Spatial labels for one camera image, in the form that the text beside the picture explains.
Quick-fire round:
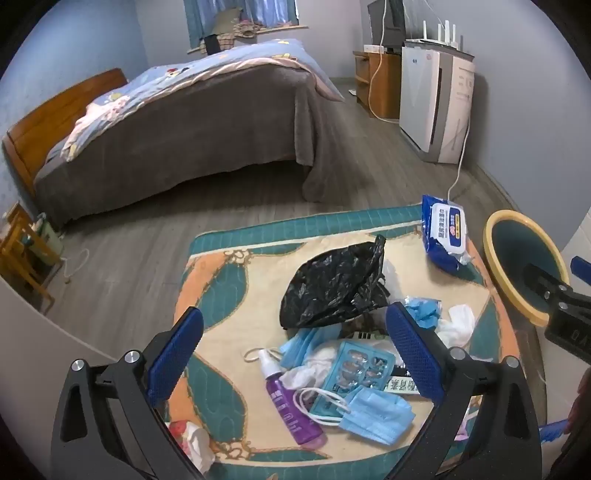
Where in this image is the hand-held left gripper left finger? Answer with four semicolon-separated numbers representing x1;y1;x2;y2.
50;306;206;480

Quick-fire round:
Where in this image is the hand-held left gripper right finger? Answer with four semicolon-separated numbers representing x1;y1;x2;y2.
385;301;543;480

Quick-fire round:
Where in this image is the blue glove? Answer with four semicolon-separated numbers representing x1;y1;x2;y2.
403;296;444;331

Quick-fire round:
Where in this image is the yellow rimmed teal bin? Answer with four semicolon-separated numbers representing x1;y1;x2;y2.
482;210;573;326

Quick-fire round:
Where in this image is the blue face mask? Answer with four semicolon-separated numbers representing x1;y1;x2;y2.
243;327;334;371
298;385;416;446

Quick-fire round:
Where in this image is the blue wet wipes packet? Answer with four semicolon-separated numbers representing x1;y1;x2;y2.
420;194;472;271

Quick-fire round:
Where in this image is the person's right hand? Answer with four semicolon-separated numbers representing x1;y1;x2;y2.
566;364;591;435

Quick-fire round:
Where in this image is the teal blister pack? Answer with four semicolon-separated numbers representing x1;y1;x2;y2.
308;340;399;416

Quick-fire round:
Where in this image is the white red crumpled tissue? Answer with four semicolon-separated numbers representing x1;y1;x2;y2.
167;408;216;477

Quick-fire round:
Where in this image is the pink wrapper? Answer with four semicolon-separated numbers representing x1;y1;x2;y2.
454;405;482;440

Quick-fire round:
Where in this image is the horse print quilted mat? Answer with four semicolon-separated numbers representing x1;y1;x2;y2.
171;205;522;467

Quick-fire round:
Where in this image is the blue plastic scrap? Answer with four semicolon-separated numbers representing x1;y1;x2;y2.
539;418;567;445

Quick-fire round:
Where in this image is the black plastic bag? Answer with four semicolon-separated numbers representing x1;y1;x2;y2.
279;234;394;331

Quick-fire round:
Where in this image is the purple spray bottle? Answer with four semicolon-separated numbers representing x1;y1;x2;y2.
257;349;327;448

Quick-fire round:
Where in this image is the wooden bedside stool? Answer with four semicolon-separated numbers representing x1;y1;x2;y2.
0;200;66;315

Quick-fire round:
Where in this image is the white air purifier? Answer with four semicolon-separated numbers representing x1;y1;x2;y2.
398;41;477;165

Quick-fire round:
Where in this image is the bed with grey cover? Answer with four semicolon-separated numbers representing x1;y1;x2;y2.
32;59;346;228

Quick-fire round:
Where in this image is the wooden cabinet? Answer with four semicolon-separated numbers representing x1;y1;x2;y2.
353;50;403;121

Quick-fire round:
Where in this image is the white router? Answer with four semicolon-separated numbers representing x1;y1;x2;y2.
403;19;476;59

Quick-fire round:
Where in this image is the blue printed quilt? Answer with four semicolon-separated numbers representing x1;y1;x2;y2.
61;38;346;163

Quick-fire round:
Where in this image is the black monitor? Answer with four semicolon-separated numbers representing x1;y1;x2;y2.
368;0;408;49

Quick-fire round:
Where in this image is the beige clothes pile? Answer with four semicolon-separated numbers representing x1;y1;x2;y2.
202;8;269;51

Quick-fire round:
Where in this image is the wooden window sill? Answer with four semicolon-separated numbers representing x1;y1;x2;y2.
187;22;309;52

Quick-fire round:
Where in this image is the blue curtain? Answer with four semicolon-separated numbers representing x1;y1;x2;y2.
184;0;301;49

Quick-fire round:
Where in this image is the thin white cable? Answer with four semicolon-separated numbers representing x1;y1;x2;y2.
61;248;92;283

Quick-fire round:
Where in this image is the white power cable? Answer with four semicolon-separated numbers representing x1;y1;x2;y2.
367;46;400;123
444;117;472;202

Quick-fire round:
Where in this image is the wooden bed frame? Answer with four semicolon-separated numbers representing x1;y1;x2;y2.
2;68;129;205

